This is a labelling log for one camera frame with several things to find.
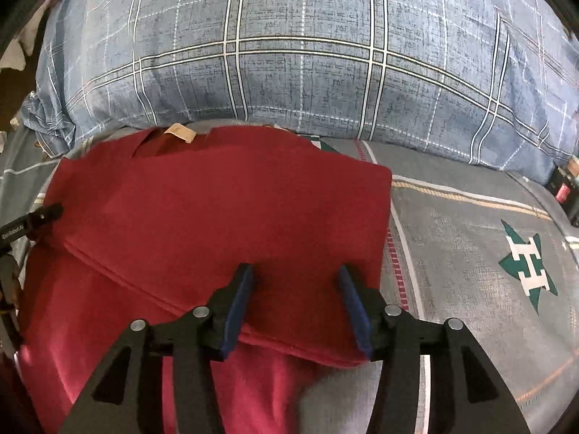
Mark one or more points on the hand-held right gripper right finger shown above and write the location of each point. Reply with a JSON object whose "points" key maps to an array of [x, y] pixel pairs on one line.
{"points": [[355, 307]]}

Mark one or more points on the blue plaid pillow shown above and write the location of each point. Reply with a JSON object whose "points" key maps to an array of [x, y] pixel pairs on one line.
{"points": [[298, 49]]}

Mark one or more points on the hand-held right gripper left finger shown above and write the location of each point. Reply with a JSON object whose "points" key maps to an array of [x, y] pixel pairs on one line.
{"points": [[237, 308]]}

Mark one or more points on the red t-shirt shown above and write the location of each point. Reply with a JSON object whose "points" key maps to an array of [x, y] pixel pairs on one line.
{"points": [[190, 253]]}

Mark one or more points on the grey printed bed sheet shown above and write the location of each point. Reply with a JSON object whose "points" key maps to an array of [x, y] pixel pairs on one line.
{"points": [[470, 271]]}

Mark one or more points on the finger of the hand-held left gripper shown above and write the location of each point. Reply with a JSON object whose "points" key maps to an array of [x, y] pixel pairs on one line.
{"points": [[38, 219]]}

